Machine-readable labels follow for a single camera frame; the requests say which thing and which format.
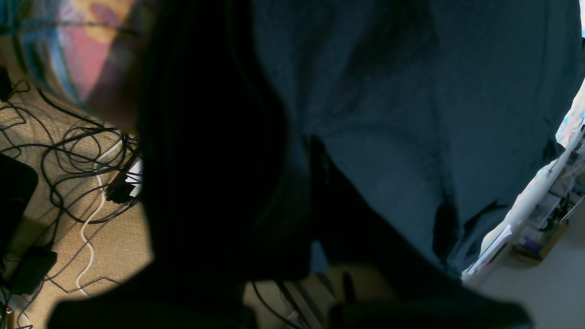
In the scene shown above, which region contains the black T-shirt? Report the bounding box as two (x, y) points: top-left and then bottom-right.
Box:
(87, 0), (585, 279)

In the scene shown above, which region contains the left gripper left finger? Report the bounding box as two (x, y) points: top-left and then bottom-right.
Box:
(47, 257), (256, 329)

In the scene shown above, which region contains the patterned tablecloth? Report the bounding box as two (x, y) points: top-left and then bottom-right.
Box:
(1, 0), (162, 133)

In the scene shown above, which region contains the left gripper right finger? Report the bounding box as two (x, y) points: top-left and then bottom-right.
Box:
(311, 137), (533, 329)

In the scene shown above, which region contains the white cable on floor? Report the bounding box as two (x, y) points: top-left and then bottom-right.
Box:
(75, 139), (126, 297)

